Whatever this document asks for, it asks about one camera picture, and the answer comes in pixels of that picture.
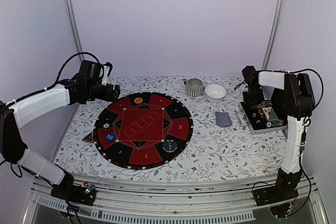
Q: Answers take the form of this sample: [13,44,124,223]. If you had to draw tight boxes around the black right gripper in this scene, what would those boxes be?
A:
[242,85,264,106]

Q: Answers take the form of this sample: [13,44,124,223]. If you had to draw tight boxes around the boxed playing card deck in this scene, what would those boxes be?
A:
[262,107,278,121]

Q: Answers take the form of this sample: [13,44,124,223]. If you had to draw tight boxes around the orange big blind button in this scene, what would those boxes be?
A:
[134,97,143,104]

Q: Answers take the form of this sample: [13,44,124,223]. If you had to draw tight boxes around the blue playing card deck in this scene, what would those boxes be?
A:
[215,112,232,127]

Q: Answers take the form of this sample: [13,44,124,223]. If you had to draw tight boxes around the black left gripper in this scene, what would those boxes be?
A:
[87,81,121,102]

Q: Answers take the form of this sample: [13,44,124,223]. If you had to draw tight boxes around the blue small blind button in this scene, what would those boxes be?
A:
[105,133,116,142]

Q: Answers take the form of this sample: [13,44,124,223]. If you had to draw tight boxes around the aluminium front rail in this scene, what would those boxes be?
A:
[23,175,329,223]

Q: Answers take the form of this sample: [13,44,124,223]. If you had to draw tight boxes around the aluminium frame post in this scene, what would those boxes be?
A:
[64,0,82,52]
[261,0,285,70]

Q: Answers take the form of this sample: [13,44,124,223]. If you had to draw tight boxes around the white ceramic bowl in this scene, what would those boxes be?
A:
[204,84,227,103]

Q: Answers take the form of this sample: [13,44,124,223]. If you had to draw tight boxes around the striped grey ceramic mug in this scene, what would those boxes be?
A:
[183,78,204,97]

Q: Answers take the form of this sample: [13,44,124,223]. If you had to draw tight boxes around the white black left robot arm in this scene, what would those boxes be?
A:
[1,52,120,201]

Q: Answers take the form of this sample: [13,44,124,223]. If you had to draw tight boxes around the right aluminium frame post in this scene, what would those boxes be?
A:
[261,0,285,70]

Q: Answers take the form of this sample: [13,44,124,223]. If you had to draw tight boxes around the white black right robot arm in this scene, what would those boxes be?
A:
[240,66,320,205]

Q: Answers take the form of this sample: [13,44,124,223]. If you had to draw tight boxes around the red black chip stack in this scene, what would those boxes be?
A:
[102,123,111,132]

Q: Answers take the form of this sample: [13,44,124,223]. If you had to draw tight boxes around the round red black poker mat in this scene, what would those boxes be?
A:
[90,92,193,170]

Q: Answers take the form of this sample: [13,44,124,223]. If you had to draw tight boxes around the left aluminium frame post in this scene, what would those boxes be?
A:
[64,0,82,52]

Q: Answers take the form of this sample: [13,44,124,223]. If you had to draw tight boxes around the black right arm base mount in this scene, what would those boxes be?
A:
[251,181,312,220]

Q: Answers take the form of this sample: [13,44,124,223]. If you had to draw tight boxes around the aluminium poker chip case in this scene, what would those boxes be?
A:
[235,89,288,134]

